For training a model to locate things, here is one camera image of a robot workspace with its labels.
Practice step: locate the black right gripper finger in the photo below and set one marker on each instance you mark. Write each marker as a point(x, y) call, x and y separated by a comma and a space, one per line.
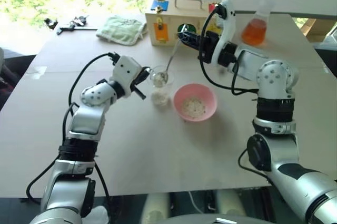
point(191, 44)
point(190, 35)

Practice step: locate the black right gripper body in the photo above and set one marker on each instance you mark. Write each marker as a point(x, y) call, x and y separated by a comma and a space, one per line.
point(209, 46)

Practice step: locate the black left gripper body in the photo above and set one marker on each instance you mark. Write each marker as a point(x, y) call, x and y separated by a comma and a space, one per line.
point(137, 79)

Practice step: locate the oatmeal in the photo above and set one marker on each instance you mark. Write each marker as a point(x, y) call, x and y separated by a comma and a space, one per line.
point(194, 106)
point(160, 77)
point(160, 97)

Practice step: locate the metal spoon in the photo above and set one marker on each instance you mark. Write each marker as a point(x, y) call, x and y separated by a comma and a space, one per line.
point(172, 58)

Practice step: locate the clear glass mug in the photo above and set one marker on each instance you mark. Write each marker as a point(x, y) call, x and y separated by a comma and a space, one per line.
point(169, 87)

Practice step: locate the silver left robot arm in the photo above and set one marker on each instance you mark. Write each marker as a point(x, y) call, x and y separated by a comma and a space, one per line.
point(87, 118)

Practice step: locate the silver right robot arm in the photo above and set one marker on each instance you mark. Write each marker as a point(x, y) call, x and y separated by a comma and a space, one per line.
point(276, 76)

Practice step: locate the oatmeal in glass mug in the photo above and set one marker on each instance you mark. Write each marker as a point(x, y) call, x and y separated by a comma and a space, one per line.
point(160, 97)

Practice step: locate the pink bowl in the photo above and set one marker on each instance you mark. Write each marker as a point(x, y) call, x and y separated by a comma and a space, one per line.
point(184, 93)

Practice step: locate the oatmeal in pink bowl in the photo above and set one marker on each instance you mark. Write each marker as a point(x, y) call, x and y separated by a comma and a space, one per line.
point(194, 106)

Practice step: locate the wooden latch box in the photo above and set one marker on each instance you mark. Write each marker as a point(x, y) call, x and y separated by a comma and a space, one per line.
point(171, 21)

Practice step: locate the glass flask with orange liquid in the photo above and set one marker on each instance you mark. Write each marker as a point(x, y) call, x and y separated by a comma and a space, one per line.
point(255, 31)

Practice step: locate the green quilted cloth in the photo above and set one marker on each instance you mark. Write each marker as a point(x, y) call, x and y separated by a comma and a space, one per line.
point(121, 30)

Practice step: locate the black metal tool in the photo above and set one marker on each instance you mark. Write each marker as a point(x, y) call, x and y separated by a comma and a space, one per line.
point(75, 23)

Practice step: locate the small black clip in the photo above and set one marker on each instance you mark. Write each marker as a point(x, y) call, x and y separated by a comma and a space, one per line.
point(51, 23)

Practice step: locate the brown cardboard box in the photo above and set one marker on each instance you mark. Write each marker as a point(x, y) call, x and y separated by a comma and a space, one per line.
point(317, 27)

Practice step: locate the pale rounded robot leg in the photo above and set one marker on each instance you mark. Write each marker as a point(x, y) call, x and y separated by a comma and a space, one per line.
point(155, 208)
point(229, 203)

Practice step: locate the dark chair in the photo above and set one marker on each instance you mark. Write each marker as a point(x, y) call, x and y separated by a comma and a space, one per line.
point(9, 76)

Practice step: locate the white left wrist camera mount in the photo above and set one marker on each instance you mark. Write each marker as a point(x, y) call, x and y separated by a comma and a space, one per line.
point(126, 67)

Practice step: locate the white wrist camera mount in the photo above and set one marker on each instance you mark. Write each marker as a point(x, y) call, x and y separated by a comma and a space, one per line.
point(126, 67)
point(228, 21)

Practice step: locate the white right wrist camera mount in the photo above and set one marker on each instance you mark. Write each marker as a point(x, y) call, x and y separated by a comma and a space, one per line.
point(228, 21)

